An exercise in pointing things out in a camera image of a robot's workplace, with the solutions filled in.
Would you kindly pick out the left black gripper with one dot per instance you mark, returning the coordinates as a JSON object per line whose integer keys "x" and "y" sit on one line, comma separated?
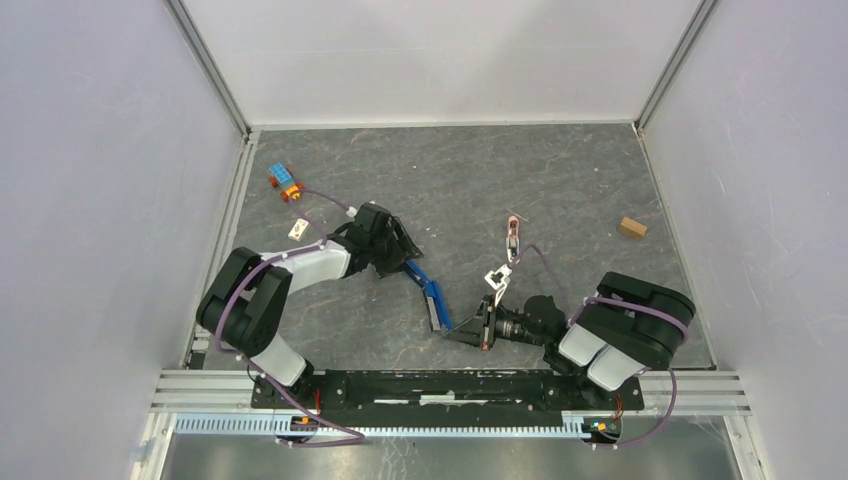
{"x": 402, "y": 248}

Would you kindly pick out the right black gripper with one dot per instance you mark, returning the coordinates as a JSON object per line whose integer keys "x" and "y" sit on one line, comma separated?
{"x": 478, "y": 331}

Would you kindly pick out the blue stapler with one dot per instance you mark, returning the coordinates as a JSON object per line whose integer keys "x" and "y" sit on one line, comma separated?
{"x": 437, "y": 312}

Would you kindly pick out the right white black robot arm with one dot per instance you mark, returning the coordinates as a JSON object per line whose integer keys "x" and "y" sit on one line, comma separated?
{"x": 627, "y": 327}

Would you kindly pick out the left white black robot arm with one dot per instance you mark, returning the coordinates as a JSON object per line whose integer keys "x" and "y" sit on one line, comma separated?
{"x": 243, "y": 306}

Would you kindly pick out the colourful toy brick car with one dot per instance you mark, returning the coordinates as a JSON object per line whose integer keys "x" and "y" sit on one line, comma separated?
{"x": 281, "y": 178}

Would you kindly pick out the small wooden block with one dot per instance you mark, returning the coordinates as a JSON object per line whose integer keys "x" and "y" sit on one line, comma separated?
{"x": 632, "y": 228}

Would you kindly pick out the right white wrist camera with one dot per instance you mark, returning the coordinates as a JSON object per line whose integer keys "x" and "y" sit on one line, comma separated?
{"x": 498, "y": 280}

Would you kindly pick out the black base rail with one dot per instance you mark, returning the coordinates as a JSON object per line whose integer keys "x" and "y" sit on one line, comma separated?
{"x": 360, "y": 399}

